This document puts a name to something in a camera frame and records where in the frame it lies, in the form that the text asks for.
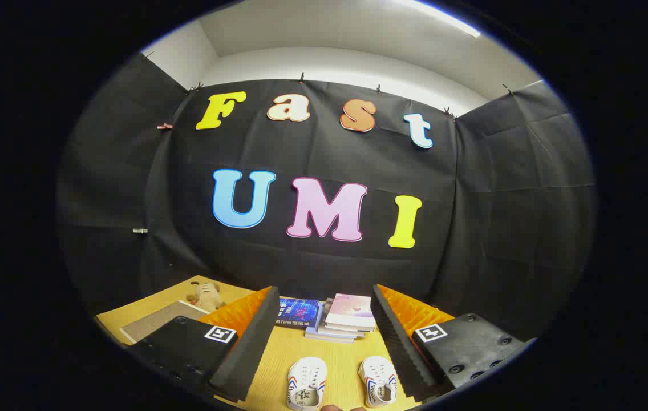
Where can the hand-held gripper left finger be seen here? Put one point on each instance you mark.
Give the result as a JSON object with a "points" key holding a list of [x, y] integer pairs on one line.
{"points": [[250, 348]]}

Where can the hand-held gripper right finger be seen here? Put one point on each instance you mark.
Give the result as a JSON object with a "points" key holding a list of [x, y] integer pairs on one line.
{"points": [[401, 354]]}

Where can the white canvas shoe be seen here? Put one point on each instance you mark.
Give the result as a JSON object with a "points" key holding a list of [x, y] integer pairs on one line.
{"points": [[307, 379], [375, 377]]}

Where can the beige fabric storage box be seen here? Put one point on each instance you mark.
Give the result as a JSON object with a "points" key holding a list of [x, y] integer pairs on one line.
{"points": [[158, 322]]}

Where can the tan plush dog toy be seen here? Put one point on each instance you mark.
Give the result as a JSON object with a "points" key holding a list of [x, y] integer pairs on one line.
{"points": [[207, 297]]}

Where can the pink book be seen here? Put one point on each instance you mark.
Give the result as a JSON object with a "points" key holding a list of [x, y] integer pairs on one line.
{"points": [[351, 308]]}

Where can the pale blue book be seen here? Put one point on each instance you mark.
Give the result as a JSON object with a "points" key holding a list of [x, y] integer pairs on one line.
{"points": [[327, 337]]}

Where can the black backdrop cloth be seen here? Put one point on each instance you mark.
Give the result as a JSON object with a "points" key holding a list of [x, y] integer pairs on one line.
{"points": [[324, 148]]}

